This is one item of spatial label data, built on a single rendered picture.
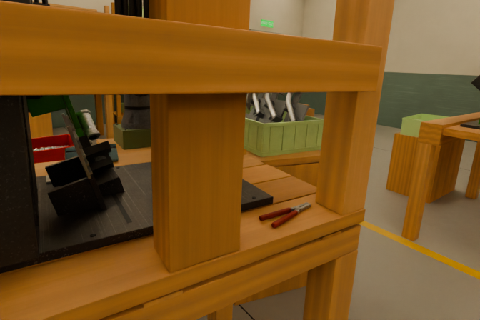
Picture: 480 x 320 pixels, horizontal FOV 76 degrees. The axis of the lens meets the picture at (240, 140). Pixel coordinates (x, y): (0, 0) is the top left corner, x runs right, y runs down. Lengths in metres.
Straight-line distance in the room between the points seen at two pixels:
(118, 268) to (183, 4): 0.44
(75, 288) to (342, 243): 0.60
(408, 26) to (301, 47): 7.49
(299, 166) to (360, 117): 0.89
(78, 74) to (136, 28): 0.08
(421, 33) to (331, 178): 7.16
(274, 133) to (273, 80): 1.06
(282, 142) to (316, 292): 0.83
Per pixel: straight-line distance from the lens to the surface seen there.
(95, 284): 0.58
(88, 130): 0.87
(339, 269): 0.90
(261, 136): 1.52
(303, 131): 1.67
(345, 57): 0.61
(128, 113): 1.47
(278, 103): 1.87
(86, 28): 0.39
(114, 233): 0.67
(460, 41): 7.58
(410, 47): 7.91
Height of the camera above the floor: 1.22
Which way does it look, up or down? 13 degrees down
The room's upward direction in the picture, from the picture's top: 2 degrees clockwise
